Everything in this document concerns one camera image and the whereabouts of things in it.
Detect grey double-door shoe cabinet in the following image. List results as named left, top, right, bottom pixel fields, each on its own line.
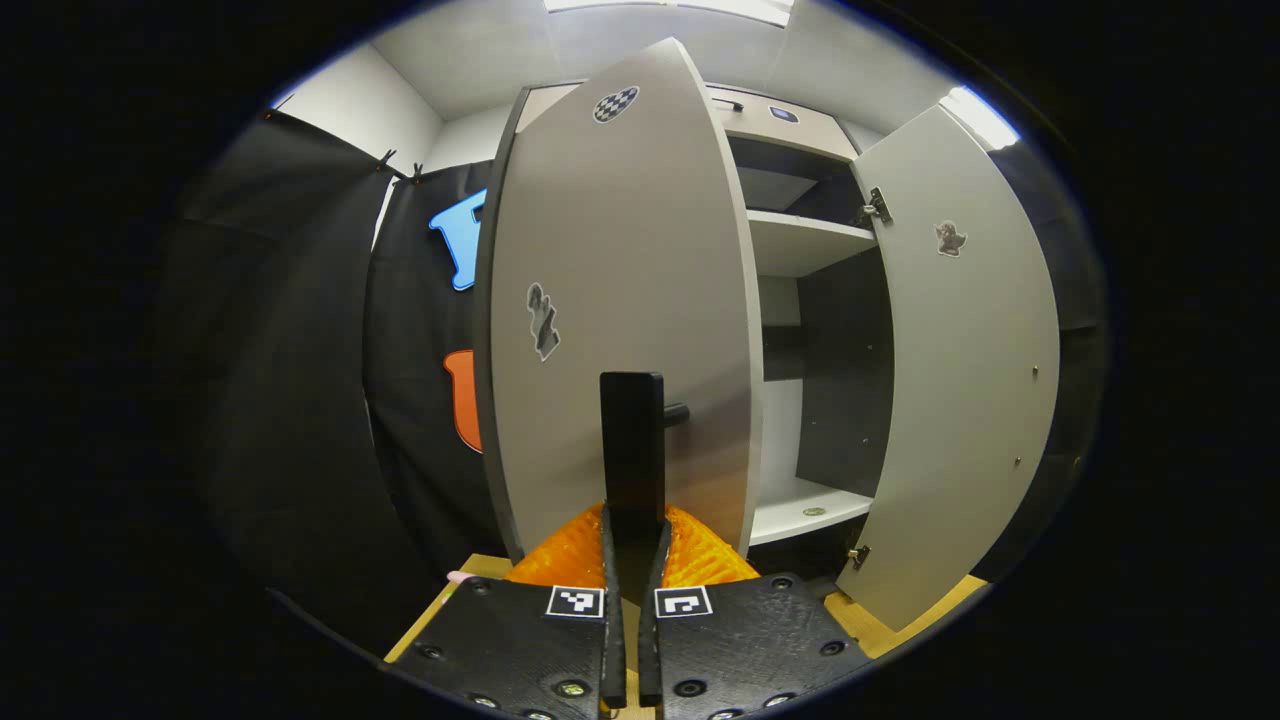
left=472, top=82, right=896, bottom=581

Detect black backdrop cloth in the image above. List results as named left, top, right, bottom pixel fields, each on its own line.
left=165, top=110, right=1111, bottom=651

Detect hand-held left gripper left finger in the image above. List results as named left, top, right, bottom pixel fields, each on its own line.
left=385, top=503, right=627, bottom=720

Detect grey cabinet door cube stickers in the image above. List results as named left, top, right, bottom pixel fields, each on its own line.
left=835, top=105, right=1061, bottom=633

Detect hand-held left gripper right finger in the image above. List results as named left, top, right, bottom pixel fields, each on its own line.
left=638, top=505, right=877, bottom=720

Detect small ceiling light panel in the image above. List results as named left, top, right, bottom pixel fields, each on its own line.
left=940, top=85, right=1021, bottom=151

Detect black door handle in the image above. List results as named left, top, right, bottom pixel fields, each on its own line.
left=600, top=371, right=692, bottom=601

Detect large ceiling light panel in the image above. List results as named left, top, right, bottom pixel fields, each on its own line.
left=545, top=0, right=794, bottom=27

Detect white cabinet shelf board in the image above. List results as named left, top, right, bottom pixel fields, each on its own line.
left=745, top=210, right=879, bottom=279
left=750, top=478, right=876, bottom=547

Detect grey cabinet door checkered sticker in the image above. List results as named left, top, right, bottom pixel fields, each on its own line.
left=486, top=37, right=766, bottom=563

